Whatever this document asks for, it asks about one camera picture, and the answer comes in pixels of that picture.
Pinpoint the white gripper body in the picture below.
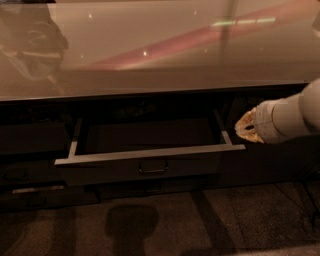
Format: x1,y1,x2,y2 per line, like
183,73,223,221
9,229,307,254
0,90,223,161
253,98,290,144

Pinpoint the dark drawer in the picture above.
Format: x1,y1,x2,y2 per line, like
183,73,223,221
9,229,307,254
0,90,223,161
54,110,245,186
0,123,68,156
0,187,99,212
0,160,65,185
87,180,206,201

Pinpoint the glossy grey counter top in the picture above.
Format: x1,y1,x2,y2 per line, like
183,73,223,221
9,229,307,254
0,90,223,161
0,0,320,102

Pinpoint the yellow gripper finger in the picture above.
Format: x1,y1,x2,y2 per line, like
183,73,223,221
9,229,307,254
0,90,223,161
237,108,256,129
235,124,263,143

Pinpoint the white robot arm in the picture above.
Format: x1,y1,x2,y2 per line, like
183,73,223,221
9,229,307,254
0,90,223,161
235,79,320,144

